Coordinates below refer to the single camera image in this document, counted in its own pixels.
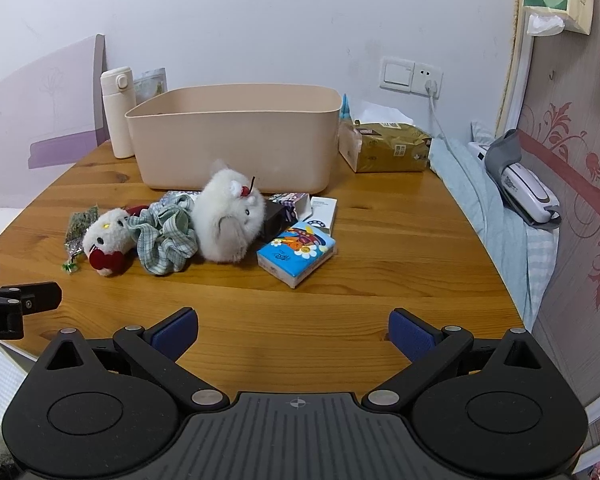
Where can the white textured cloth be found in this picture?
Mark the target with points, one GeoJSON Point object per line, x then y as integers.
{"type": "Point", "coordinates": [2, 390]}

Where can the light blue blanket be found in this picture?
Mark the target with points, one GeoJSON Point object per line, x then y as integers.
{"type": "Point", "coordinates": [485, 210]}

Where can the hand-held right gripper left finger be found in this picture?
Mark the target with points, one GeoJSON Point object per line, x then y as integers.
{"type": "Point", "coordinates": [174, 334]}

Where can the white wall switch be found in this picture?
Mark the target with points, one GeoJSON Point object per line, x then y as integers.
{"type": "Point", "coordinates": [397, 74]}

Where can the white blood pressure monitor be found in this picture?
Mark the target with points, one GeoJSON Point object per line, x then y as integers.
{"type": "Point", "coordinates": [500, 152]}
{"type": "Point", "coordinates": [527, 187]}

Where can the red floral padded headboard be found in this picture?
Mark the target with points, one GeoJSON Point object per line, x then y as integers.
{"type": "Point", "coordinates": [580, 160]}

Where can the green plaid scrunchie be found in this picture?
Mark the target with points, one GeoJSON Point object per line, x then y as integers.
{"type": "Point", "coordinates": [165, 237]}

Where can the white thermos bottle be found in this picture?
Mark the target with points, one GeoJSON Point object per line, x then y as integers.
{"type": "Point", "coordinates": [117, 115]}

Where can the black small box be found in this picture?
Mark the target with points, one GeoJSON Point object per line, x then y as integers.
{"type": "Point", "coordinates": [272, 222]}

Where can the white cat plush red bow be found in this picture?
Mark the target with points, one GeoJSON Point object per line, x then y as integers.
{"type": "Point", "coordinates": [107, 237]}

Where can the beige plastic storage basin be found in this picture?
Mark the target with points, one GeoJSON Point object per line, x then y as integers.
{"type": "Point", "coordinates": [230, 142]}

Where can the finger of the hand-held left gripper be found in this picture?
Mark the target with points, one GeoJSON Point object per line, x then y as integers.
{"type": "Point", "coordinates": [35, 296]}

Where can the green snack packet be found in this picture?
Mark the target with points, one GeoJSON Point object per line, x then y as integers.
{"type": "Point", "coordinates": [77, 225]}

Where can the banana print snack bag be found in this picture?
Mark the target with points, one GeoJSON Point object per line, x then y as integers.
{"type": "Point", "coordinates": [152, 85]}

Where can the gold tissue pack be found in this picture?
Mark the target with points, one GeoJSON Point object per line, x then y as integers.
{"type": "Point", "coordinates": [390, 147]}

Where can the purple patterned box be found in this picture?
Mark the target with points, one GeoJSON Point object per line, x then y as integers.
{"type": "Point", "coordinates": [292, 205]}

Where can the white wall socket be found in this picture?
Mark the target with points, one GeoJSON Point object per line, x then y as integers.
{"type": "Point", "coordinates": [427, 72]}

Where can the blue cartoon tissue pack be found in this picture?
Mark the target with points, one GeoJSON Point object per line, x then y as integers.
{"type": "Point", "coordinates": [295, 255]}

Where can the white fluffy plush toy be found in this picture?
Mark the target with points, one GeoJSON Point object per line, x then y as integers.
{"type": "Point", "coordinates": [227, 215]}

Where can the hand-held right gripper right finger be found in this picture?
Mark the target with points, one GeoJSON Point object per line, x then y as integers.
{"type": "Point", "coordinates": [411, 336]}

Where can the white small box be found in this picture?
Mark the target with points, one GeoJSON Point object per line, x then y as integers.
{"type": "Point", "coordinates": [322, 212]}

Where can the blue toy figurine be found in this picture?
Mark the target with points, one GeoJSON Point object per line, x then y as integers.
{"type": "Point", "coordinates": [346, 107]}

